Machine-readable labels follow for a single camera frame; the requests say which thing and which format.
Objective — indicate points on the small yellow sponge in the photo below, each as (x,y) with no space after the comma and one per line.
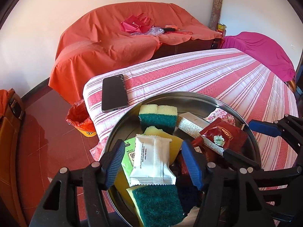
(160,116)

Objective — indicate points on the orange covered sofa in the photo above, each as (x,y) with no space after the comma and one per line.
(95,44)

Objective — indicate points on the green topped yellow sponge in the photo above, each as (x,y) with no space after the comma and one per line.
(172,142)

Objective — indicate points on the red gift bag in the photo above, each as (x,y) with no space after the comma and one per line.
(136,24)

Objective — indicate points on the magenta covered chair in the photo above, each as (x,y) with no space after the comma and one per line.
(265,50)

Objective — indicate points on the orange brown bag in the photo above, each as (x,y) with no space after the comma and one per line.
(12,113)

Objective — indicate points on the red snack packet white flower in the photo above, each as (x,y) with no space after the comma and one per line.
(220,135)

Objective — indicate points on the yellow tin can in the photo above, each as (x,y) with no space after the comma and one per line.
(221,28)

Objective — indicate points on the black remote on sofa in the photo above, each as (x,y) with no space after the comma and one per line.
(169,30)

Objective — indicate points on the red bin with liner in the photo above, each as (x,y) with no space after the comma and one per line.
(79,118)

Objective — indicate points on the pink floral brown sachet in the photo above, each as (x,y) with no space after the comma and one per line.
(222,114)

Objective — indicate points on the rolled patterned rug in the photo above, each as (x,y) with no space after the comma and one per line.
(215,15)

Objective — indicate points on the red flat box on sofa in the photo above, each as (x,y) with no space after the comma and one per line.
(183,32)

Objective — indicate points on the red white striped tablecloth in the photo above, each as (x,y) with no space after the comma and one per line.
(229,75)

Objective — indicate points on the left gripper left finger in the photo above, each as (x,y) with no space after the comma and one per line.
(58,206)

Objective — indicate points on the green tissue pack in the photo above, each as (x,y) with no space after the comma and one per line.
(128,158)

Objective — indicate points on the black smartphone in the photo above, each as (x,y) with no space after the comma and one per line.
(114,95)

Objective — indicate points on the clear plastic wrap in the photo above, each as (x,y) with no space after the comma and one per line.
(154,31)

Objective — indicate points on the bright red snack packet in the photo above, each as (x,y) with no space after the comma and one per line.
(199,145)

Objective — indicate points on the white wet wipe packet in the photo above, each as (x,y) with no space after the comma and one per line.
(151,163)

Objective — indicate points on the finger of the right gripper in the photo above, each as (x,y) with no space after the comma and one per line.
(267,128)
(237,161)

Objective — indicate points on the white rectangular box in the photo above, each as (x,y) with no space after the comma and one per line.
(192,126)

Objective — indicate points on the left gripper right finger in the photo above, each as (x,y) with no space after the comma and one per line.
(249,209)

